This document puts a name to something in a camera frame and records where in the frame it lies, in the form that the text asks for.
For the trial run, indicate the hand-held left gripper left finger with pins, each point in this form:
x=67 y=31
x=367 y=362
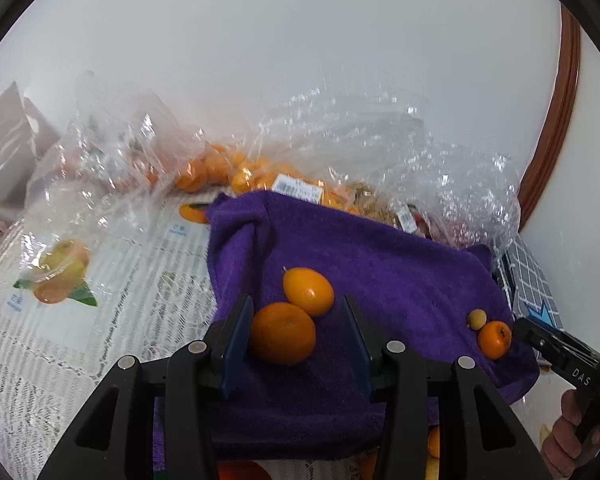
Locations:
x=236 y=332

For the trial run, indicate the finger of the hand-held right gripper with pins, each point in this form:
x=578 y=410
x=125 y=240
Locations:
x=560 y=355

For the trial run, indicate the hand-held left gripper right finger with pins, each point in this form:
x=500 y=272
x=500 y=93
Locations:
x=356 y=332

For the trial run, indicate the large round orange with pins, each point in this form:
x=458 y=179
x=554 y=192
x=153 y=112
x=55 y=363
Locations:
x=282 y=334

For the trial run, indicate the small orange with stem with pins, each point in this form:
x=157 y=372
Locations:
x=494 y=340

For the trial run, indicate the person's right hand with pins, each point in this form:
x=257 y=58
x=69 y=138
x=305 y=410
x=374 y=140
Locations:
x=560 y=445

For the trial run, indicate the oval yellow-orange citrus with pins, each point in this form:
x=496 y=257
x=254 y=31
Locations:
x=308 y=291

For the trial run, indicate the purple towel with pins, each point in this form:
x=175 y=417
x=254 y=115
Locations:
x=380 y=270

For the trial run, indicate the grey checkered box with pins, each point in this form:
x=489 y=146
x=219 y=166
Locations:
x=530 y=285

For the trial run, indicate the tiny pale yellow fruit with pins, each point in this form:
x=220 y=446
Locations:
x=476 y=319

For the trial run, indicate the red packet in bag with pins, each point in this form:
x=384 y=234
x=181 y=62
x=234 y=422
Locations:
x=420 y=222

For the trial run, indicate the pile of bagged oranges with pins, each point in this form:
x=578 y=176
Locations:
x=230 y=172

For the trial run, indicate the large clear plastic bag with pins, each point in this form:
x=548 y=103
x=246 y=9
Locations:
x=390 y=145

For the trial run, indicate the crumpled clear plastic bag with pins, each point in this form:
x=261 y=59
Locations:
x=115 y=150

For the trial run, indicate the white paper bag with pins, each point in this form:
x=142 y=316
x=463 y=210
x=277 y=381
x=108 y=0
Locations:
x=10 y=155

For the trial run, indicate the brown wooden door frame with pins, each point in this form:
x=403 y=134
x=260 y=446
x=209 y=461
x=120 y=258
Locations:
x=555 y=110

